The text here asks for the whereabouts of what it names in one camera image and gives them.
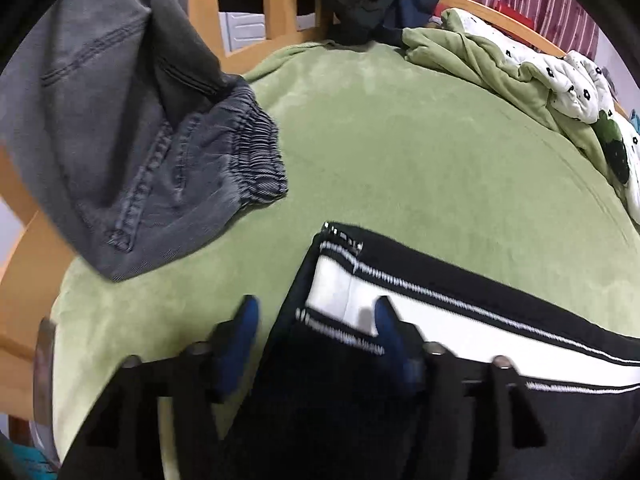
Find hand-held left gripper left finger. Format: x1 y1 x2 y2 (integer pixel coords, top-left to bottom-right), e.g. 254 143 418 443
57 295 262 480

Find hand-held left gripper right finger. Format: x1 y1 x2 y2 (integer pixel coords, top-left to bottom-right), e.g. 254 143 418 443
372 296 551 480

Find black pants with white stripe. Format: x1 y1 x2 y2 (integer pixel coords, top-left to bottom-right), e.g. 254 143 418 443
220 221 640 480

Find grey denim pants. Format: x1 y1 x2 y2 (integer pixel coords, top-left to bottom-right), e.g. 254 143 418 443
0 0 290 283

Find green bed sheet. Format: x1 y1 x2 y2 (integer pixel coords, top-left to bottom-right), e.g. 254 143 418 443
50 40 640 461

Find white cabinet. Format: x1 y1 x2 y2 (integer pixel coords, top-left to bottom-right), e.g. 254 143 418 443
220 10 321 53

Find white floral green-backed quilt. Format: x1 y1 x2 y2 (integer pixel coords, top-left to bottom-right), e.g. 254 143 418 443
402 7 640 226

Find red box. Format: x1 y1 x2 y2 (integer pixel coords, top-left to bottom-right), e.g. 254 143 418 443
495 4 536 28

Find wooden bed frame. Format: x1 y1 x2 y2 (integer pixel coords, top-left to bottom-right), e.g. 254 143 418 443
0 0 631 441

